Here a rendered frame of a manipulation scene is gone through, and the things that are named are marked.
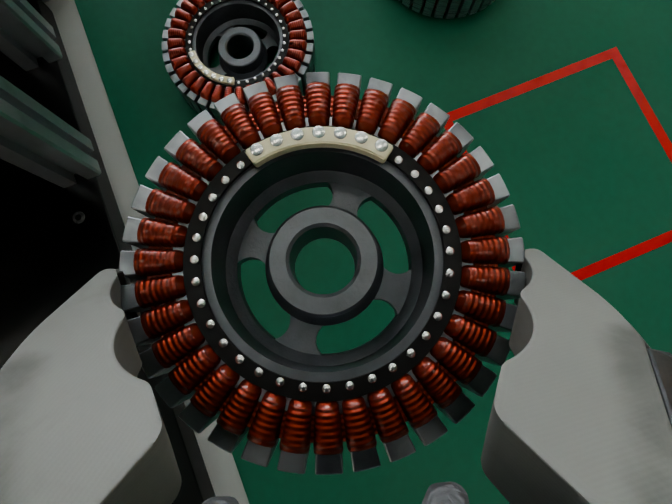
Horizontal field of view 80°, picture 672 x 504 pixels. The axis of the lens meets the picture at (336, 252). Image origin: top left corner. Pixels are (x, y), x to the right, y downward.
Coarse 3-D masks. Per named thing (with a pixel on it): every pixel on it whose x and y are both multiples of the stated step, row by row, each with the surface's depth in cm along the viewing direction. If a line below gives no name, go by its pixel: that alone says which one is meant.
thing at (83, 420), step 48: (96, 288) 10; (48, 336) 9; (96, 336) 9; (0, 384) 8; (48, 384) 8; (96, 384) 7; (144, 384) 7; (0, 432) 7; (48, 432) 7; (96, 432) 7; (144, 432) 7; (0, 480) 6; (48, 480) 6; (96, 480) 6; (144, 480) 6
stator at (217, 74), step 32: (192, 0) 30; (224, 0) 30; (256, 0) 30; (288, 0) 30; (192, 32) 30; (224, 32) 32; (288, 32) 30; (192, 64) 29; (224, 64) 31; (256, 64) 31; (288, 64) 29; (192, 96) 29; (224, 96) 29
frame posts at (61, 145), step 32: (0, 0) 25; (0, 32) 27; (32, 32) 28; (32, 64) 30; (0, 96) 22; (0, 128) 22; (32, 128) 23; (64, 128) 27; (32, 160) 25; (64, 160) 26; (96, 160) 29
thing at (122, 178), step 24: (72, 0) 34; (72, 24) 34; (72, 48) 33; (96, 72) 33; (96, 96) 33; (96, 120) 32; (120, 144) 32; (120, 168) 32; (120, 192) 32; (144, 216) 31; (216, 456) 29; (216, 480) 28; (240, 480) 28
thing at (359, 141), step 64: (192, 128) 12; (256, 128) 12; (320, 128) 11; (384, 128) 11; (192, 192) 11; (256, 192) 13; (384, 192) 13; (448, 192) 11; (128, 256) 11; (192, 256) 11; (256, 256) 13; (448, 256) 11; (512, 256) 11; (128, 320) 11; (192, 320) 11; (256, 320) 13; (320, 320) 13; (448, 320) 11; (512, 320) 11; (192, 384) 10; (256, 384) 10; (320, 384) 10; (384, 384) 10; (448, 384) 10; (256, 448) 10; (320, 448) 10
